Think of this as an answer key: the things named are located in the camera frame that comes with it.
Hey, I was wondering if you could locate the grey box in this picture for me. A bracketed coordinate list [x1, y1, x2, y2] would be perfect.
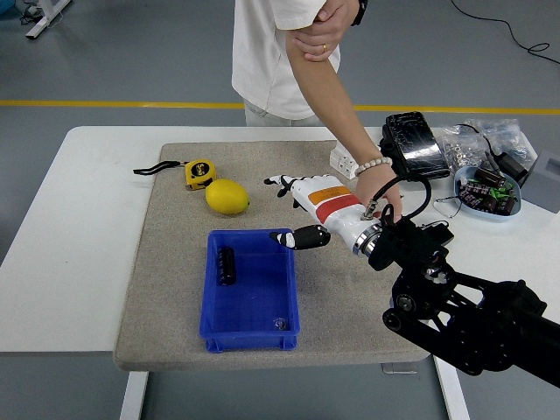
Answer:
[520, 150, 560, 215]

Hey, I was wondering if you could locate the yellow lemon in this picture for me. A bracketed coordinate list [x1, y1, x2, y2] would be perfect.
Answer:
[204, 178, 251, 215]

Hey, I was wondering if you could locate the black cylindrical battery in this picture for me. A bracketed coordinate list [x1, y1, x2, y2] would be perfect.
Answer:
[216, 246, 238, 288]

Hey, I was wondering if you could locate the black device with glossy lid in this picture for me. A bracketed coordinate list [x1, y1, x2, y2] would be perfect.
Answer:
[379, 111, 452, 183]

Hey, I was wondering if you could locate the clear bag of screws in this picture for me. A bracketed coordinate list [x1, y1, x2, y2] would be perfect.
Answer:
[465, 117, 539, 164]

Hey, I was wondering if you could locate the person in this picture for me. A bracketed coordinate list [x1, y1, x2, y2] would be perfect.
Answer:
[230, 0, 343, 128]

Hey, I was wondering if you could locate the clear bracket under table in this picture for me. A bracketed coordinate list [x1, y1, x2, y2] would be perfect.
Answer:
[381, 361, 419, 376]

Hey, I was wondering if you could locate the black power adapter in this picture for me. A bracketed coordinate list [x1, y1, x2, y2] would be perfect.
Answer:
[496, 150, 530, 185]

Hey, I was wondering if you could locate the black adapter cable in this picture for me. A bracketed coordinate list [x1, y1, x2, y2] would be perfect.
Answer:
[454, 123, 502, 170]

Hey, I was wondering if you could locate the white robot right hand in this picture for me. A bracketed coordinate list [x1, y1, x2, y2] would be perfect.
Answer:
[263, 173, 380, 252]

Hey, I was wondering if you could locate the thin black wire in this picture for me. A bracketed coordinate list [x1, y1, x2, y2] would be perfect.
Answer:
[434, 196, 466, 220]

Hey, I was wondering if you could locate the grey-brown felt mat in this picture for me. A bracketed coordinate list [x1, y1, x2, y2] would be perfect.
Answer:
[112, 139, 435, 373]

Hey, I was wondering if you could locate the yellow tape measure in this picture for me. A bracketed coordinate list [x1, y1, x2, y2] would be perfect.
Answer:
[133, 159, 218, 192]

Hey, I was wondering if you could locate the person's left hand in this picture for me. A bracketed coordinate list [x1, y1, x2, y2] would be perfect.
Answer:
[291, 0, 356, 62]

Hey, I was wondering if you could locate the light blue bowl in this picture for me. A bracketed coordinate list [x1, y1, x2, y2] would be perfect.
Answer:
[452, 164, 525, 222]

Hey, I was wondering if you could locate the white circuit breaker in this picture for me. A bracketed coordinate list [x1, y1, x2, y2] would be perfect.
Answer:
[329, 139, 359, 179]

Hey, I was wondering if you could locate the black floor cable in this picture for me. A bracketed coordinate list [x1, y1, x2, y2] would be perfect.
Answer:
[450, 0, 560, 67]

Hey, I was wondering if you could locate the white bead bracelet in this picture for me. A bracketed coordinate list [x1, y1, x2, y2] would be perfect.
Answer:
[353, 156, 394, 178]

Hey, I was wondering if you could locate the white table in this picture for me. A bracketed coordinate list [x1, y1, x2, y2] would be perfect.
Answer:
[0, 125, 560, 420]

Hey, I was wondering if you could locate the clear bag of metal nuts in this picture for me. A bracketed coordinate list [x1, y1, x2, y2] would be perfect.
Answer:
[437, 123, 492, 171]

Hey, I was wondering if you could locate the person's right hand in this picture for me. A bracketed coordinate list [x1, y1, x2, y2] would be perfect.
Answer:
[353, 163, 404, 223]

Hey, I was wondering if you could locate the black wristwatch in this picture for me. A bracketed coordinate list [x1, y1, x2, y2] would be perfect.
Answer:
[351, 0, 369, 27]

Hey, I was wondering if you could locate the white metal stand frame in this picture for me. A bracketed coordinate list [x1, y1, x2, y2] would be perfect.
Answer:
[25, 0, 74, 41]

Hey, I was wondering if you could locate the blue plastic box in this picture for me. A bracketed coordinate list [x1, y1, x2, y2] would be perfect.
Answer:
[199, 227, 302, 354]

